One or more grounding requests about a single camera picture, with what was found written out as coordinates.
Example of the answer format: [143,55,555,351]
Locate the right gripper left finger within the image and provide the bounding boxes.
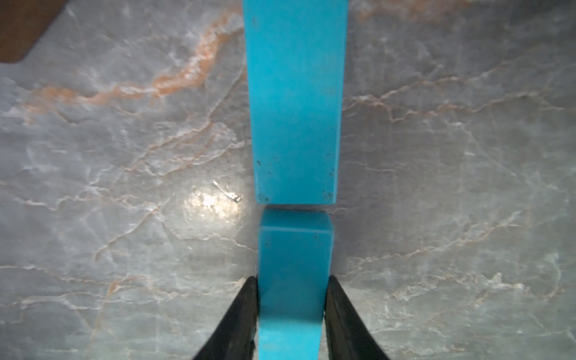
[193,276,259,360]

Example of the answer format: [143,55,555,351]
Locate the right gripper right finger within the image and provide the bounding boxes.
[325,275,389,360]

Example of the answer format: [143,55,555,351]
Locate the teal long block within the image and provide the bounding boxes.
[243,0,348,205]
[257,209,334,360]

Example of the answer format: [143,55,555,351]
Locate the dark wooden wedge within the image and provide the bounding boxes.
[1,0,68,64]

